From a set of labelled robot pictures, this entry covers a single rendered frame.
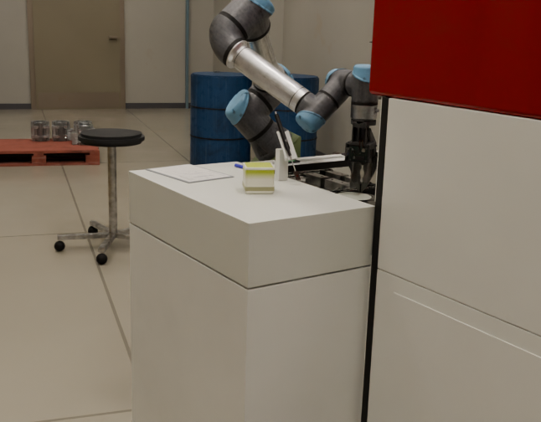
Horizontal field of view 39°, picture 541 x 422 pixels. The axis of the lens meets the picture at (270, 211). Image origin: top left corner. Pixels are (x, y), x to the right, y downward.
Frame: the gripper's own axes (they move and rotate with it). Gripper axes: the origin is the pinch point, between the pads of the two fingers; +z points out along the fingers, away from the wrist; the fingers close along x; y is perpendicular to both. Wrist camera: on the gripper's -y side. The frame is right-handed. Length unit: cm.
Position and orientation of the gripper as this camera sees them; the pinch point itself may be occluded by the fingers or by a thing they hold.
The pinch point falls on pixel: (361, 187)
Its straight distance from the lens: 228.2
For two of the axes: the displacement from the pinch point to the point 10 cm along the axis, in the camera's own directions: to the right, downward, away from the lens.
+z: -0.3, 9.7, 2.4
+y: -3.7, 2.2, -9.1
